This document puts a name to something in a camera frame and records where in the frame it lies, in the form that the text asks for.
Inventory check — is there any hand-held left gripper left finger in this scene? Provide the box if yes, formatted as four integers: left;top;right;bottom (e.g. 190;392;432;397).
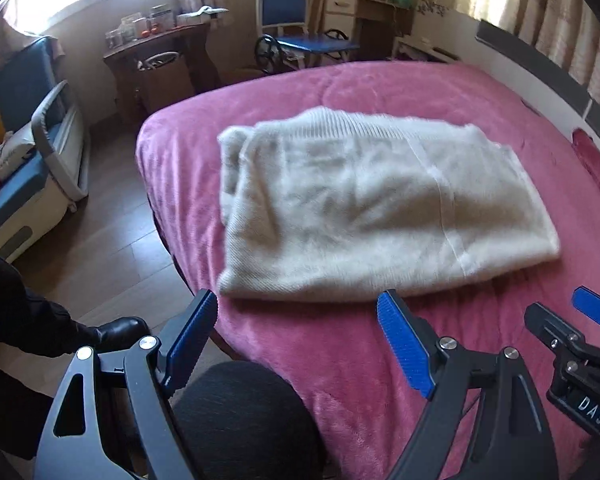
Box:
34;288;219;480

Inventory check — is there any cardboard box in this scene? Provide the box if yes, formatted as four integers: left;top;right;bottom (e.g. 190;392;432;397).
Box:
140;57;196;113

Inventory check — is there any black leather shoe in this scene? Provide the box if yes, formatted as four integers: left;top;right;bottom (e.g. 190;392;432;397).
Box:
77;316;151;353

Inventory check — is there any wooden desk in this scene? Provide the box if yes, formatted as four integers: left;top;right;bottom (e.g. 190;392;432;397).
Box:
307;0;416;61

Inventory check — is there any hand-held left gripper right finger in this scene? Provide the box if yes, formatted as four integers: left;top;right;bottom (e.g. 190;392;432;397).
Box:
376;288;561;480

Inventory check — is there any white drawer unit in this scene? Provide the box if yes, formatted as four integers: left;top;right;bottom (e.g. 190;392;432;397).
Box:
322;0;358;36

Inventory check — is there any blue and white sofa bed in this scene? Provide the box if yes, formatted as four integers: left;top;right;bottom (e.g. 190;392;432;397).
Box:
0;35;92;263

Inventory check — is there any white and grey headboard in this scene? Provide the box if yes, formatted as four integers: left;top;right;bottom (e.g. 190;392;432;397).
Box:
395;15;600;141

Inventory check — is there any blue metal-frame chair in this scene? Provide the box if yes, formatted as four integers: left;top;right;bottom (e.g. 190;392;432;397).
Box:
255;0;313;68

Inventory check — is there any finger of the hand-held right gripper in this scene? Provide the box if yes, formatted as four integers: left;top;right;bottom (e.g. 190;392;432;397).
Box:
571;286;600;331
524;302;588;361

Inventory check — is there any patterned curtain behind headboard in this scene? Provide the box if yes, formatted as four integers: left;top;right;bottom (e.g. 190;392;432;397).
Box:
432;0;600;111

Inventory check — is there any pink pillow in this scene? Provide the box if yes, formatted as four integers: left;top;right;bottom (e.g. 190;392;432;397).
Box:
571;129;600;196

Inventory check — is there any dark wooden side table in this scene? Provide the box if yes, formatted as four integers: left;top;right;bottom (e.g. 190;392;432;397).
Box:
104;22;218;121

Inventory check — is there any white low nightstand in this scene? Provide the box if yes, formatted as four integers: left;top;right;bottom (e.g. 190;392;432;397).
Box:
394;35;461;63

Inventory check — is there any cream knit sweater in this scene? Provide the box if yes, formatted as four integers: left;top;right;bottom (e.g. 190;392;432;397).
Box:
216;106;562;303

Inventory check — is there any pink fleece bed blanket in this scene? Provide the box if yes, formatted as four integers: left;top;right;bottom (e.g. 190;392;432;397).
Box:
136;60;600;480

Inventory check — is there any open white book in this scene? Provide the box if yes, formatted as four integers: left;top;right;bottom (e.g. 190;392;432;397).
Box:
177;5;231;23

